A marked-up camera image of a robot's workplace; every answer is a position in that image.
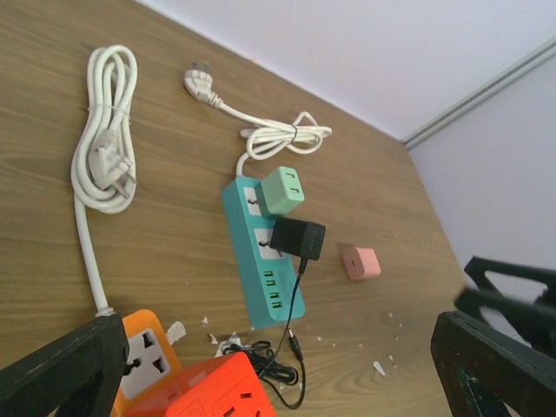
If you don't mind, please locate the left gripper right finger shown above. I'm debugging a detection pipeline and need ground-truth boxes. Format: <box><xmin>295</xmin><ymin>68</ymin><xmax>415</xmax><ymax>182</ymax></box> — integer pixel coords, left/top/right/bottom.
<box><xmin>431</xmin><ymin>311</ymin><xmax>555</xmax><ymax>416</ymax></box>

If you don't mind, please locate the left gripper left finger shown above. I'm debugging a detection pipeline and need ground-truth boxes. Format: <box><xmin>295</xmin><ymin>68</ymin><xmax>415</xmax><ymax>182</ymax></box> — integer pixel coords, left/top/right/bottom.
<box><xmin>1</xmin><ymin>314</ymin><xmax>129</xmax><ymax>416</ymax></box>

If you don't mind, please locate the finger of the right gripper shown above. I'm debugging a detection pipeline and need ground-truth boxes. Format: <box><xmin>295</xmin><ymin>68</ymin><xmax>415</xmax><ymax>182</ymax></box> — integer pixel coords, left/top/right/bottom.
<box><xmin>454</xmin><ymin>256</ymin><xmax>555</xmax><ymax>348</ymax></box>

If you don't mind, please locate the pink charger cube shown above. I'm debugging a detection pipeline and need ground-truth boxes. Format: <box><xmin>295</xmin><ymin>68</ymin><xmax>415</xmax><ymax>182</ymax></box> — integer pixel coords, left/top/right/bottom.
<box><xmin>342</xmin><ymin>247</ymin><xmax>381</xmax><ymax>281</ymax></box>

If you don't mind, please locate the red charger cube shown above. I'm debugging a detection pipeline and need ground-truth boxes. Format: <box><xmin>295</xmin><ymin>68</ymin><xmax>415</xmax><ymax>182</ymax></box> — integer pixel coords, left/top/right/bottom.
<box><xmin>125</xmin><ymin>352</ymin><xmax>276</xmax><ymax>417</ymax></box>

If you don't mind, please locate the black charger adapter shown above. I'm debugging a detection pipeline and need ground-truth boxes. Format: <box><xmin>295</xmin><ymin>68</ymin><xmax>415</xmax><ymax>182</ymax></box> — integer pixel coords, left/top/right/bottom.
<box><xmin>269</xmin><ymin>217</ymin><xmax>326</xmax><ymax>261</ymax></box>

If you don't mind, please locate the teal power strip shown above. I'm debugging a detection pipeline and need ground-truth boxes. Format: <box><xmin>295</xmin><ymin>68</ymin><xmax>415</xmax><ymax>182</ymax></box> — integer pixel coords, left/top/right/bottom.
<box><xmin>222</xmin><ymin>176</ymin><xmax>306</xmax><ymax>328</ymax></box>

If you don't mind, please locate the mint green usb adapter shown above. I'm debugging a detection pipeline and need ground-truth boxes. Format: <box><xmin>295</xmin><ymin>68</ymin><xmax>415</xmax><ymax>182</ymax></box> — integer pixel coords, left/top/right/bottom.
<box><xmin>255</xmin><ymin>166</ymin><xmax>305</xmax><ymax>217</ymax></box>

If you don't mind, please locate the orange power strip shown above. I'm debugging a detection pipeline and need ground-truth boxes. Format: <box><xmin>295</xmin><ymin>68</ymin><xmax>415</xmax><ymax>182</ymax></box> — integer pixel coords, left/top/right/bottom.
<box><xmin>110</xmin><ymin>309</ymin><xmax>182</xmax><ymax>416</ymax></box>

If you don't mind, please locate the white cable of orange strip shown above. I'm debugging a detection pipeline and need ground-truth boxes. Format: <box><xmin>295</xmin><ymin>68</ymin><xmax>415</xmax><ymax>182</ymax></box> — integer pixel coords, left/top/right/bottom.
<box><xmin>70</xmin><ymin>44</ymin><xmax>139</xmax><ymax>316</ymax></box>

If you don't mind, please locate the thin black charger cable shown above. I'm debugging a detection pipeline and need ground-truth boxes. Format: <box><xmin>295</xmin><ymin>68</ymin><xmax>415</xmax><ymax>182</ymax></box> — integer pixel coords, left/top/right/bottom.
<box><xmin>223</xmin><ymin>258</ymin><xmax>309</xmax><ymax>410</ymax></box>

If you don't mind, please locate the white cable of teal strip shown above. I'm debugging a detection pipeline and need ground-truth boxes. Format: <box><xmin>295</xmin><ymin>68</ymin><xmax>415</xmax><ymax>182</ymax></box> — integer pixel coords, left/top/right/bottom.
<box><xmin>182</xmin><ymin>62</ymin><xmax>334</xmax><ymax>179</ymax></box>

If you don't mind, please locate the right aluminium frame post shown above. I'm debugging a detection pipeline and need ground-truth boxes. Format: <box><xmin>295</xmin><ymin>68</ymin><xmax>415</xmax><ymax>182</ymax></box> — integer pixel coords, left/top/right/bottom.
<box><xmin>401</xmin><ymin>36</ymin><xmax>555</xmax><ymax>149</ymax></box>

